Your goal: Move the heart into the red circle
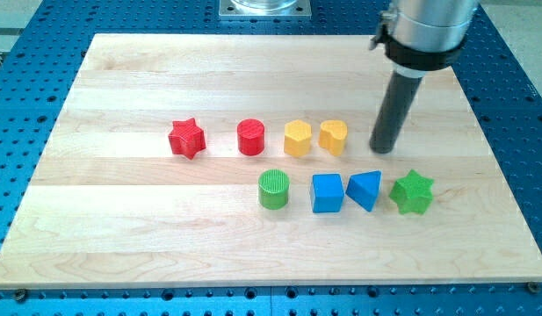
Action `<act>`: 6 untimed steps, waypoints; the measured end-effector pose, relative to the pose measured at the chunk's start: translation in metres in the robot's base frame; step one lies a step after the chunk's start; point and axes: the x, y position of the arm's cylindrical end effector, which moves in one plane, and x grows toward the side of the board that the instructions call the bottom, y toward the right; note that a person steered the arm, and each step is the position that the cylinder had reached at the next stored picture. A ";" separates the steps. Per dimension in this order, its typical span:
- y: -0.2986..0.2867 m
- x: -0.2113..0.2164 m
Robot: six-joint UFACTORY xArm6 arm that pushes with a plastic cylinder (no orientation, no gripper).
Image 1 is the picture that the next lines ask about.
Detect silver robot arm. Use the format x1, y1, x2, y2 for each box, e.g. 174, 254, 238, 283
369, 0, 479, 79

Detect yellow heart block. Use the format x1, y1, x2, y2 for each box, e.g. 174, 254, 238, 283
318, 120, 348, 156

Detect green cylinder block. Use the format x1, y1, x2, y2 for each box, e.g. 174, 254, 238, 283
258, 169, 290, 210

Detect red cylinder block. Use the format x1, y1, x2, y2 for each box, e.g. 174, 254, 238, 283
236, 118, 265, 156

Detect yellow hexagon block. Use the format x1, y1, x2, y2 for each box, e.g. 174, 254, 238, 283
284, 119, 312, 157

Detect blue cube block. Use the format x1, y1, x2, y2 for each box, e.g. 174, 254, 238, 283
310, 174, 344, 213

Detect red star block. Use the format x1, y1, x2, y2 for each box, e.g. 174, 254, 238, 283
168, 118, 206, 160

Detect wooden board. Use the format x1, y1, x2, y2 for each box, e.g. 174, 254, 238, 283
0, 33, 542, 289

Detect blue triangle block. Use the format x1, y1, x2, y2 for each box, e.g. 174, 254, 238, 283
346, 170, 382, 212

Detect green star block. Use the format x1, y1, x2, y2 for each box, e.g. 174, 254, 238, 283
389, 169, 434, 215

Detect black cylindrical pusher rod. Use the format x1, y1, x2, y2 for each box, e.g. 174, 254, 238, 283
369, 71, 423, 154

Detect blue perforated metal table plate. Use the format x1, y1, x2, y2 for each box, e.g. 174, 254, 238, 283
0, 1, 542, 315

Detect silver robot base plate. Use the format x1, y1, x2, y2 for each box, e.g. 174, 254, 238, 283
218, 0, 312, 18

